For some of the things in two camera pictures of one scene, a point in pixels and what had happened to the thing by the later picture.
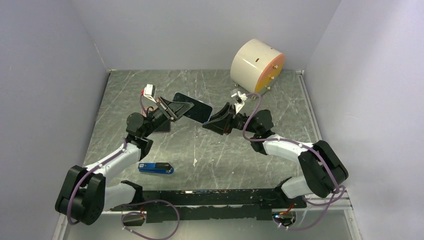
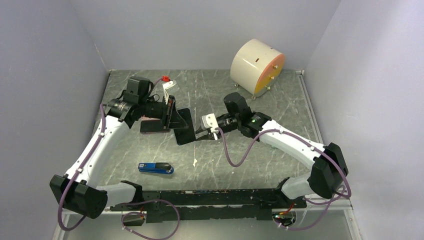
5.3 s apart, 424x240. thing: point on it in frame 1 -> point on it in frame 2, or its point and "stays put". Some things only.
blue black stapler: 160,168 stays put
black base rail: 250,204 stays put
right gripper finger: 217,123 -> 209,136
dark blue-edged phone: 200,112 -> 185,135
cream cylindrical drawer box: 257,67 stays put
